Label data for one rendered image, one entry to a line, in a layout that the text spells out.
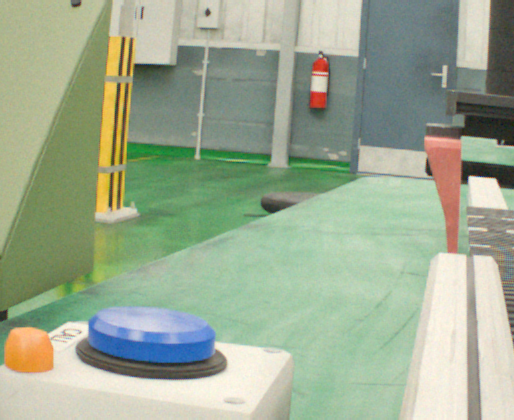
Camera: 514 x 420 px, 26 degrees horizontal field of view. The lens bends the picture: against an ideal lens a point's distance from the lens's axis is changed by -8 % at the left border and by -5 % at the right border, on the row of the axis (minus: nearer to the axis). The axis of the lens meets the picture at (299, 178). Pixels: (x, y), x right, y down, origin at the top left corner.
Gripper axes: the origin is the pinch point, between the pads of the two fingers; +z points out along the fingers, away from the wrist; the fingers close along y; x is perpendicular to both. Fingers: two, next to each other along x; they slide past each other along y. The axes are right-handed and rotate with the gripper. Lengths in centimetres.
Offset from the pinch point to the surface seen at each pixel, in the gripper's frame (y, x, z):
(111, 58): -202, 584, -13
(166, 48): -293, 1083, -28
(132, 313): -13.9, -30.9, -1.7
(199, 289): -20.6, 12.0, 5.7
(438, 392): -4.6, -40.6, -2.8
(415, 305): -5.9, 13.8, 5.7
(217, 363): -11.0, -31.5, -0.6
